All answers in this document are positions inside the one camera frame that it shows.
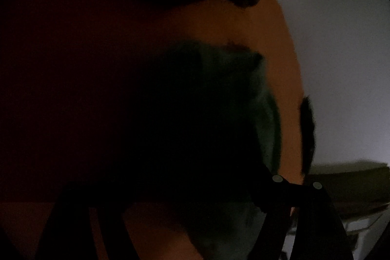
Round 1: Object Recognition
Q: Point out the dark green knit garment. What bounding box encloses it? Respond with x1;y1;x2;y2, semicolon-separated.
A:
1;41;281;259

